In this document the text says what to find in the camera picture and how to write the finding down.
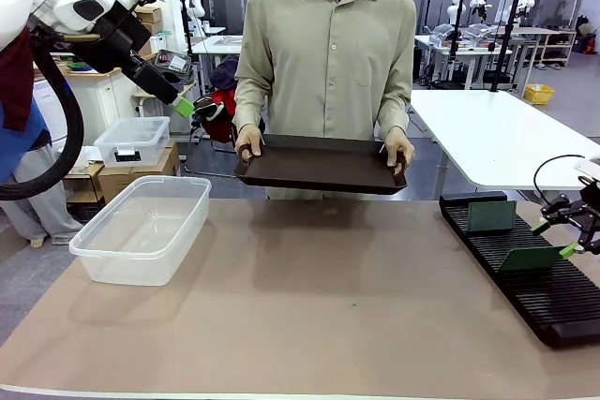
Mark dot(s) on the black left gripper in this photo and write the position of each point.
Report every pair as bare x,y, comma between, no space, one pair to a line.
122,39

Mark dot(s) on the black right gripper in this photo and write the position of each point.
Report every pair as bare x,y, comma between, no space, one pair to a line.
593,212

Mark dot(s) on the green perforated circuit board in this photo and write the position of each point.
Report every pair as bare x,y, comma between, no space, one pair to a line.
492,216
529,259

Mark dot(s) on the dark brown serving tray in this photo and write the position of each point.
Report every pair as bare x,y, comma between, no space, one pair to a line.
319,166

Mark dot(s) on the person's right forearm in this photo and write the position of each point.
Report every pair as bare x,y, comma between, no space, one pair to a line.
250,105

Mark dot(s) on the person's left forearm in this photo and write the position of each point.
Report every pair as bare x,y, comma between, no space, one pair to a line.
396,105

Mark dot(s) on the person's right hand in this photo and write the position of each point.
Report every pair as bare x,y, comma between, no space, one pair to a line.
248,142

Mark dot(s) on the person's left hand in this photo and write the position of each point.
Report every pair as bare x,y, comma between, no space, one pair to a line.
399,149

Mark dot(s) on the red black backpack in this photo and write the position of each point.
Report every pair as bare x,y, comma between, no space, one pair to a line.
220,119

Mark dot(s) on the black tray with packets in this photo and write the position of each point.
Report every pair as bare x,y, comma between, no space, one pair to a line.
173,63

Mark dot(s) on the small lidded clear storage box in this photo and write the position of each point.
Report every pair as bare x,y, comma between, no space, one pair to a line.
136,137

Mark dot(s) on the black slotted PCB rack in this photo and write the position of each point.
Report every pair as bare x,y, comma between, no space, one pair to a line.
539,297

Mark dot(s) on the white desk with legs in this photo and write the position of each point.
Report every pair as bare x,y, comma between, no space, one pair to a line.
220,44

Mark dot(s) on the white cabinet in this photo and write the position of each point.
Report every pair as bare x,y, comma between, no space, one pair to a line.
108,95

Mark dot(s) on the large cardboard box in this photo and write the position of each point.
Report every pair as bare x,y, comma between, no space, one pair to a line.
140,177

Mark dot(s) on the small cardboard box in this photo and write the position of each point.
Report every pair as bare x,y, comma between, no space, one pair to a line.
150,13

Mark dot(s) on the light wooden stool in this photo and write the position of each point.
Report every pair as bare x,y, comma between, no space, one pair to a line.
84,171

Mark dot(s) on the large white table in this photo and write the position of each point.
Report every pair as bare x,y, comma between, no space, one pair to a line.
492,128

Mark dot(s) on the clear plastic box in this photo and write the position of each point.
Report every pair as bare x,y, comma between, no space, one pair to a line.
140,231

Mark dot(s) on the yellow plastic crate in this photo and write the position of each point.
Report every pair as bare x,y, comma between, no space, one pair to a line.
539,94

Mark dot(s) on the person in beige shirt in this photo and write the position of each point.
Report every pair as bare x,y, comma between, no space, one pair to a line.
328,44

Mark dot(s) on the dark red cloth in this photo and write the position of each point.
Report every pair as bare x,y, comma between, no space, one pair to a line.
16,81

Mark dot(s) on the blue cloth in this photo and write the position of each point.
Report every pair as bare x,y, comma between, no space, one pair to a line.
19,152

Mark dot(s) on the wooden shelf table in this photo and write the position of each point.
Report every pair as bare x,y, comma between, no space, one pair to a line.
558,39

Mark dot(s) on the black tripod stand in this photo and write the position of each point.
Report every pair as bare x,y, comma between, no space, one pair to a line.
505,44

